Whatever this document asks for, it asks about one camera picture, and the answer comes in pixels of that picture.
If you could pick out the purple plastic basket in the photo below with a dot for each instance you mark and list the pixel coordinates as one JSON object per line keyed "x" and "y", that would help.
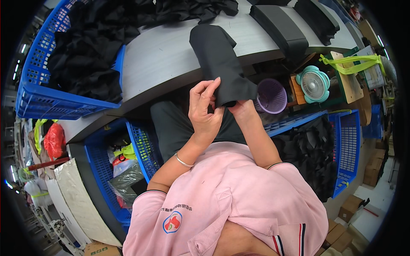
{"x": 274, "y": 96}

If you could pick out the blue crate with black fabric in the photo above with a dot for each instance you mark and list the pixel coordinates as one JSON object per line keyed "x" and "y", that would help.
{"x": 347, "y": 144}

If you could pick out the small blue crate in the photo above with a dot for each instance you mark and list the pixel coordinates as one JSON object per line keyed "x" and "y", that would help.
{"x": 373, "y": 123}

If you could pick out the person's left hand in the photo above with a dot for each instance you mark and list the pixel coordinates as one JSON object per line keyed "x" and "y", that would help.
{"x": 201, "y": 115}

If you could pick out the person's body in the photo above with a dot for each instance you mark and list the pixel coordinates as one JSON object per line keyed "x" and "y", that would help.
{"x": 230, "y": 204}

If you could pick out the heap of black fabric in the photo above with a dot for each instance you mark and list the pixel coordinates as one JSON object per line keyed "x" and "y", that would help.
{"x": 86, "y": 54}

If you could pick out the person's legs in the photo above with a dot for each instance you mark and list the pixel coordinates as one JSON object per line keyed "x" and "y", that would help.
{"x": 173, "y": 128}

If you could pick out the white foam board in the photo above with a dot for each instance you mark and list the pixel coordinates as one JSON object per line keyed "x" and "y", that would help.
{"x": 80, "y": 201}

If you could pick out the teal desk fan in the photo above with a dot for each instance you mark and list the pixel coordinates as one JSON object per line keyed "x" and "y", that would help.
{"x": 313, "y": 84}

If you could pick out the red plastic bag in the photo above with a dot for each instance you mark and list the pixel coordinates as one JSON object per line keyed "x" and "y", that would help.
{"x": 54, "y": 140}

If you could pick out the crumpled black fabric pile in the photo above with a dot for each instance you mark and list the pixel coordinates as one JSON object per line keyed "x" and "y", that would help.
{"x": 198, "y": 9}

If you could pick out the grey work table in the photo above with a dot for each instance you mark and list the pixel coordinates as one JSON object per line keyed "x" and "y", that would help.
{"x": 166, "y": 60}

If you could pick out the red pole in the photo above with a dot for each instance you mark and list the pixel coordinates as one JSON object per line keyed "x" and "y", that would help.
{"x": 48, "y": 164}

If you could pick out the brown cardboard box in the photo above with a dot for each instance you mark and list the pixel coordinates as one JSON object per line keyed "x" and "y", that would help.
{"x": 373, "y": 169}
{"x": 336, "y": 235}
{"x": 101, "y": 249}
{"x": 349, "y": 208}

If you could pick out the blue plastic crate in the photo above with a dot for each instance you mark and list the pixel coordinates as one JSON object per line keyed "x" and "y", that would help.
{"x": 35, "y": 96}

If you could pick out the black fabric piece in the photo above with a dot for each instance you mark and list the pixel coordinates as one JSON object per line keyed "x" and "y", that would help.
{"x": 221, "y": 64}

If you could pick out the wooden board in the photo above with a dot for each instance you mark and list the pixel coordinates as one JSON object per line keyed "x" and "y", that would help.
{"x": 349, "y": 86}

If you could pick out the person's right hand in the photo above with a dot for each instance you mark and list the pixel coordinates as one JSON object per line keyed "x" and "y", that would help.
{"x": 241, "y": 105}

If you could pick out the stack of black fabric pieces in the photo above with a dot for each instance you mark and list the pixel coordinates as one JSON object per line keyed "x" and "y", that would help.
{"x": 317, "y": 22}
{"x": 282, "y": 28}

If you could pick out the blue crate with bags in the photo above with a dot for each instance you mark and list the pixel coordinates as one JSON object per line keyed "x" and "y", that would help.
{"x": 99, "y": 160}

